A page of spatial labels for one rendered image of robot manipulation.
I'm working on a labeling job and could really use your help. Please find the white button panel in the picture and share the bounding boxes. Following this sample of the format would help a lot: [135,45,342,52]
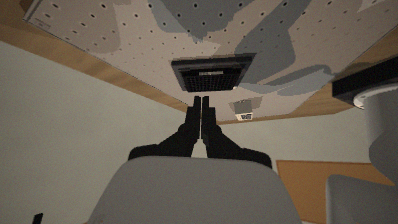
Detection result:
[234,100,253,121]

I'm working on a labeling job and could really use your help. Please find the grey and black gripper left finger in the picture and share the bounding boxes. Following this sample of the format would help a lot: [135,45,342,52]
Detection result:
[128,96,201,161]

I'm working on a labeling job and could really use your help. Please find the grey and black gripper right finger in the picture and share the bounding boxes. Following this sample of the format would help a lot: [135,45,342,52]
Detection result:
[201,96,273,169]

